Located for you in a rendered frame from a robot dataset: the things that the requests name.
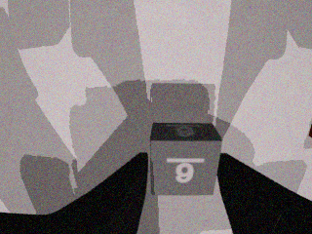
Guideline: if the grey block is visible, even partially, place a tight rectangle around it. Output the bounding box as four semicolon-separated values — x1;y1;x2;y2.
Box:
149;122;222;196

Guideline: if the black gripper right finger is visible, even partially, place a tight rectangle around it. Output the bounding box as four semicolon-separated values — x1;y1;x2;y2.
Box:
217;153;312;234

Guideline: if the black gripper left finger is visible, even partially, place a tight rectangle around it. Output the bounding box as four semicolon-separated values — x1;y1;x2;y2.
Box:
0;152;148;234

